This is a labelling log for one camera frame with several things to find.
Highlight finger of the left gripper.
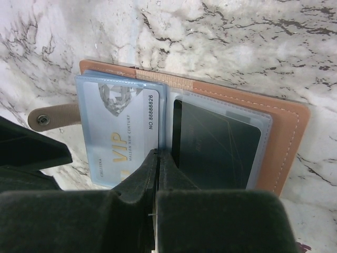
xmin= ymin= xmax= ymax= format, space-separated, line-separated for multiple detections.
xmin=1 ymin=117 xmax=73 ymax=191

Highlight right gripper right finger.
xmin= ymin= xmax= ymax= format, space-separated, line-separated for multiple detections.
xmin=156 ymin=151 xmax=298 ymax=252

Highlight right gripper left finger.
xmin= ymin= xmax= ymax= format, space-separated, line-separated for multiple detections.
xmin=1 ymin=150 xmax=158 ymax=252

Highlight black credit card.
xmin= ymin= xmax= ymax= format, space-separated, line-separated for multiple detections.
xmin=172 ymin=100 xmax=261 ymax=189

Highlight tan leather card holder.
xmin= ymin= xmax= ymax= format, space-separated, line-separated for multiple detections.
xmin=28 ymin=60 xmax=310 ymax=195

